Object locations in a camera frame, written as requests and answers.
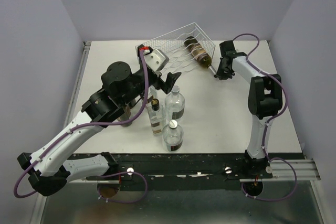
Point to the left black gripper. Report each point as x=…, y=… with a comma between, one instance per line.
x=160, y=84

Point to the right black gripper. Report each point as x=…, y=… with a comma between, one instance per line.
x=221, y=75

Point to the clear round bottle back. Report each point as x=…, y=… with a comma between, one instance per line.
x=174, y=104

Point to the small bottle brown label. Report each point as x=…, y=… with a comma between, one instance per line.
x=152, y=94

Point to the clear bottle black cap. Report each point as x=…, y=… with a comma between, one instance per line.
x=156, y=116

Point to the green wine bottle brown label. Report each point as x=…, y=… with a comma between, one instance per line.
x=199, y=53

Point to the clear bottle silver cap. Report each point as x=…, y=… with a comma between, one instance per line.
x=172, y=135

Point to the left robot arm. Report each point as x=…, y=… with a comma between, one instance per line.
x=120, y=101

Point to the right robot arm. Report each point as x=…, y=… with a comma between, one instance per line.
x=264, y=100

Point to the dark wine bottle left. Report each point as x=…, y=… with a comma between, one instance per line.
x=126, y=115

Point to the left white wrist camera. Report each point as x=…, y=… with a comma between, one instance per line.
x=155, y=60

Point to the white wire wine rack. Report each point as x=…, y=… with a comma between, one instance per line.
x=172, y=44

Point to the black mounting rail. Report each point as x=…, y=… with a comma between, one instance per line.
x=177, y=172

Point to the aluminium extrusion rail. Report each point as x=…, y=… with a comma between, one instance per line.
x=302, y=169

